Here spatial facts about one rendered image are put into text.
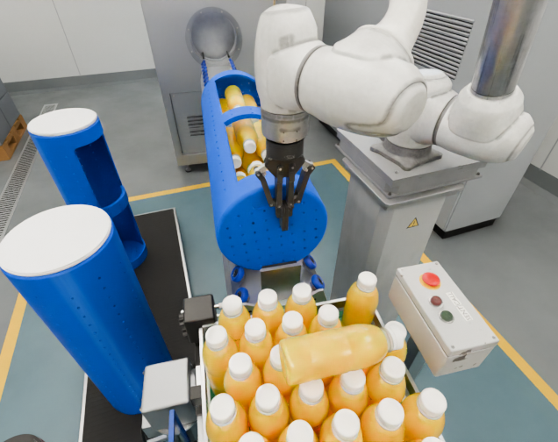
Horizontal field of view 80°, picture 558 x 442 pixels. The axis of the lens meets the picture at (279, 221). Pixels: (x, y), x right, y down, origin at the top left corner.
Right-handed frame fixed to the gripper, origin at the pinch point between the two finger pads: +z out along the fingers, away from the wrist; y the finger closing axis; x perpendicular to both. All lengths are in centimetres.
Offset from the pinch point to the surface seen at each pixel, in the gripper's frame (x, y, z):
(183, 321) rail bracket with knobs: -12.5, -25.7, 16.0
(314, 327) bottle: -23.9, 0.8, 9.7
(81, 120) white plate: 98, -69, 12
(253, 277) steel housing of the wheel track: 2.8, -8.0, 23.3
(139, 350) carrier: 10, -49, 60
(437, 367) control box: -35.2, 22.0, 13.1
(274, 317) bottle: -20.0, -6.6, 9.8
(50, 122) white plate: 99, -82, 12
